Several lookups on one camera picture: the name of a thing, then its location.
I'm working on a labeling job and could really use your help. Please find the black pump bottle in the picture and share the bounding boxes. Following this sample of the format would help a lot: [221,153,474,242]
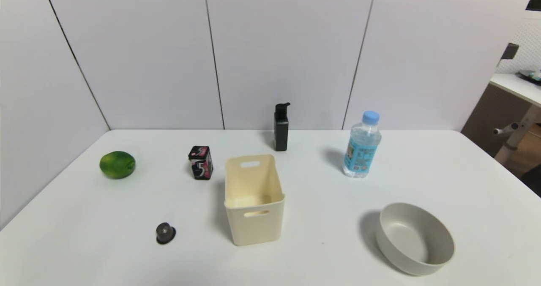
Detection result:
[273,103,291,152]

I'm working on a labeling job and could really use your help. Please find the beige brown bowl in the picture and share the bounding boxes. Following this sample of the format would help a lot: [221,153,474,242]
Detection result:
[375,202,455,277]

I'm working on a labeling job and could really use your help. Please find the black red gum box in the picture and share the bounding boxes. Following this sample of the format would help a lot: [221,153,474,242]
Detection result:
[188,146,214,180]

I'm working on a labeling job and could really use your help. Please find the cream plastic basket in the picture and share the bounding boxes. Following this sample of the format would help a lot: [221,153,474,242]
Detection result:
[224,154,285,247]

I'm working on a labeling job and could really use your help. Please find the clear water bottle blue cap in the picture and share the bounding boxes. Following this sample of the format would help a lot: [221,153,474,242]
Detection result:
[343,111,383,179]

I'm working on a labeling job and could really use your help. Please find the dark coffee capsule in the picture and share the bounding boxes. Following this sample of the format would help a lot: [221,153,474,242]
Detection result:
[156,222,177,245]

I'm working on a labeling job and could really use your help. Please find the green lime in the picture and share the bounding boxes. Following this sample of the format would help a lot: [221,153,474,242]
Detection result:
[99,151,136,180]

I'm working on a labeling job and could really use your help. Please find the brown side panel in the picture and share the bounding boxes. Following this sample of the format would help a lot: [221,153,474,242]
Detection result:
[461,83,534,158]

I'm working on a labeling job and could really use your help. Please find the white side desk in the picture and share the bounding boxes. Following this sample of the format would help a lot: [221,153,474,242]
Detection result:
[489,73,541,108]

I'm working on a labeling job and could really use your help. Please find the grey block on pegboard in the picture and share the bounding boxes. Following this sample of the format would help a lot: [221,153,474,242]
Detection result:
[500,43,520,61]

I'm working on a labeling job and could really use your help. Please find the dark plate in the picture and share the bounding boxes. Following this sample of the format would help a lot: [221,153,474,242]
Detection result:
[519,68,541,83]

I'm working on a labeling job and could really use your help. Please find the white pegboard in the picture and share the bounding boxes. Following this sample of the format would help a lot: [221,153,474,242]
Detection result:
[496,18,541,76]

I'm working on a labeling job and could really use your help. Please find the desk crank handle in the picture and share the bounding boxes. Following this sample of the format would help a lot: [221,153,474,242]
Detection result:
[492,122,520,136]

